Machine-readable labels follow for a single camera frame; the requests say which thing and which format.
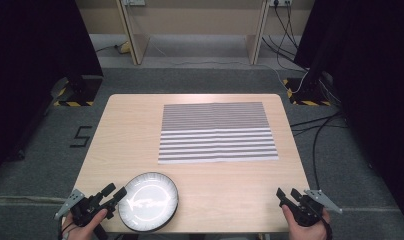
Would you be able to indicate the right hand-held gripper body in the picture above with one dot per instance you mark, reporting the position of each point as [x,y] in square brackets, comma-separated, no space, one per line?
[306,210]

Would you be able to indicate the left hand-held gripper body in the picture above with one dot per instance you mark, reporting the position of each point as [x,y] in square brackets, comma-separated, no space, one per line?
[81,208]

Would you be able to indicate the white plate with black rim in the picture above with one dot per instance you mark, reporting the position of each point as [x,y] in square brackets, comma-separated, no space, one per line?
[148,203]

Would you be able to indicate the person's right hand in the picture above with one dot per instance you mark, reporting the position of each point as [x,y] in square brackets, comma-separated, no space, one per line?
[308,233]

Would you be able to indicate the person's left hand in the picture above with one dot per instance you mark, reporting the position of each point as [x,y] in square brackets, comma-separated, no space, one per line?
[81,233]

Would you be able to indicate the grey white striped placemat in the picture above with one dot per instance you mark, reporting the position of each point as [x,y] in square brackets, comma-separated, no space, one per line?
[216,133]

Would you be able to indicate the black yellow striped stand base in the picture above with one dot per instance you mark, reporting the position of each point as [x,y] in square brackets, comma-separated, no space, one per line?
[306,95]
[80,93]

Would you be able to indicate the black curtain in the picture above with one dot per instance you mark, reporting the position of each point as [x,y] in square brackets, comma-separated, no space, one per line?
[30,66]
[373,83]

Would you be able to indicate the yellow plug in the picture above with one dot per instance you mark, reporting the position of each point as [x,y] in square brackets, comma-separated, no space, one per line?
[124,48]

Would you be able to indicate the white wall socket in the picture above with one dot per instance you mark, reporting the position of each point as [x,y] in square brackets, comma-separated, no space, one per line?
[280,2]

